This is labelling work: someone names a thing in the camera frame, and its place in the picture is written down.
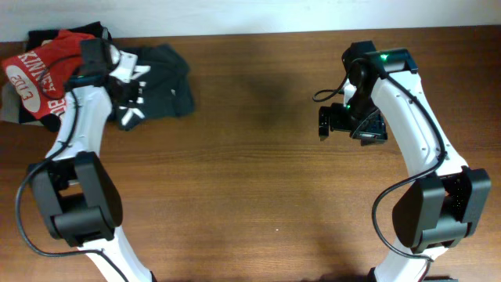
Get dark green t-shirt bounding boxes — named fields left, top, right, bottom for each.
left=114, top=44, right=195, bottom=131

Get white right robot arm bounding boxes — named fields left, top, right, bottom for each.
left=313, top=41, right=492, bottom=281

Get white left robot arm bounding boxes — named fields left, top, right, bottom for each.
left=15, top=38, right=156, bottom=281

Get black folded t-shirt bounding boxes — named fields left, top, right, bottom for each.
left=18, top=21, right=113, bottom=132

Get red folded t-shirt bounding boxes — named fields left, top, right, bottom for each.
left=2, top=30, right=94, bottom=120

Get grey folded t-shirt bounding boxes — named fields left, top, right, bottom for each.
left=1, top=83, right=42, bottom=126

